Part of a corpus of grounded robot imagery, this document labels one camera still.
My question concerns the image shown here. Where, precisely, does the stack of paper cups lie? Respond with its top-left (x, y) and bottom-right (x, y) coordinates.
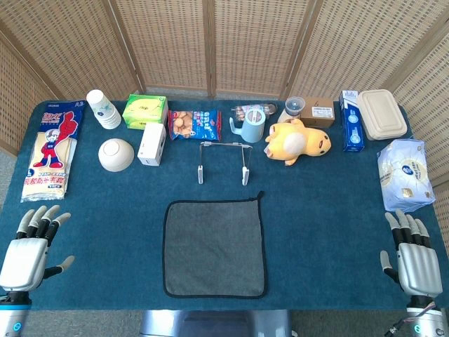
top-left (86, 89), bottom-right (122, 131)

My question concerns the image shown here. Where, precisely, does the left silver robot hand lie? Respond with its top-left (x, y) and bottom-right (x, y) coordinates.
top-left (0, 205), bottom-right (76, 293)

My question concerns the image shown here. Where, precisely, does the beige lidded food container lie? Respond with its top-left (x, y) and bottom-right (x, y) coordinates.
top-left (356, 88), bottom-right (408, 142)

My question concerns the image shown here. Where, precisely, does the woven wooden folding screen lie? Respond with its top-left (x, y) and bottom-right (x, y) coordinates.
top-left (0, 0), bottom-right (449, 189)

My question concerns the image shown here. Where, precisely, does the blue biscuit bag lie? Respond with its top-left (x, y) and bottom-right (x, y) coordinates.
top-left (168, 109), bottom-right (222, 142)

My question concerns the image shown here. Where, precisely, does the green tissue box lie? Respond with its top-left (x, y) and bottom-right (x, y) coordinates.
top-left (121, 93), bottom-right (168, 131)

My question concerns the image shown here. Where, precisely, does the light blue pitcher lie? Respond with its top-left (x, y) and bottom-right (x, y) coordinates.
top-left (229, 107), bottom-right (267, 144)

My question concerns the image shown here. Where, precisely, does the long blue box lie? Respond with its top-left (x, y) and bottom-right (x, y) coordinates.
top-left (338, 90), bottom-right (366, 153)

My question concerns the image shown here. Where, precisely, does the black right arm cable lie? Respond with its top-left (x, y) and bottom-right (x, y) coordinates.
top-left (384, 304), bottom-right (443, 337)

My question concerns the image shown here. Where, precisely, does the cream upturned bowl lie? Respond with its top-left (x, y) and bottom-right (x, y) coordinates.
top-left (98, 138), bottom-right (135, 173)

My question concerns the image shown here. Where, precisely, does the metal wire rack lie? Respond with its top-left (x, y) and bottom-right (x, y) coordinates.
top-left (195, 140), bottom-right (253, 186)

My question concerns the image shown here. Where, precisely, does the blue white tissue pack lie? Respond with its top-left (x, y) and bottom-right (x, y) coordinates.
top-left (377, 138), bottom-right (436, 213)

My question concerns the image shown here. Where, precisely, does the brown cardboard box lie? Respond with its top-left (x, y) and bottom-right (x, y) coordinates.
top-left (300, 97), bottom-right (335, 128)

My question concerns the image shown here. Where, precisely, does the yellow plush toy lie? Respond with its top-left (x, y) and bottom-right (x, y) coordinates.
top-left (264, 118), bottom-right (332, 167)

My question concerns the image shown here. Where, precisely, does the grey robot torso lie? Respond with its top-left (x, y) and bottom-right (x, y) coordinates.
top-left (140, 310), bottom-right (293, 337)

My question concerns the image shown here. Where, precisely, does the clear snack packet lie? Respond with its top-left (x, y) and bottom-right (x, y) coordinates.
top-left (231, 101), bottom-right (279, 122)

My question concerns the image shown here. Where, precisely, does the blue and grey cloth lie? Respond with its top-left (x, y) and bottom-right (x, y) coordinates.
top-left (162, 190), bottom-right (268, 300)

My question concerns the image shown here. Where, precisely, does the white product box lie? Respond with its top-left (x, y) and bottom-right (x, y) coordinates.
top-left (137, 122), bottom-right (167, 166)

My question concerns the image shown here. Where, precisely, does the rubber gloves package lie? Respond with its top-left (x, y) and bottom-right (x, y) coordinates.
top-left (20, 100), bottom-right (86, 204)

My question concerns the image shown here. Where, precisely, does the clear jar with blue lid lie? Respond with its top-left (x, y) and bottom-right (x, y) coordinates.
top-left (277, 95), bottom-right (305, 124)

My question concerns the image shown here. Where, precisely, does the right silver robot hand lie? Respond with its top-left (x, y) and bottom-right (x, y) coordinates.
top-left (380, 209), bottom-right (443, 299)

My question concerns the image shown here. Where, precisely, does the teal table cloth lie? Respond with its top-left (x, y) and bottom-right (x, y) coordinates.
top-left (0, 100), bottom-right (449, 312)

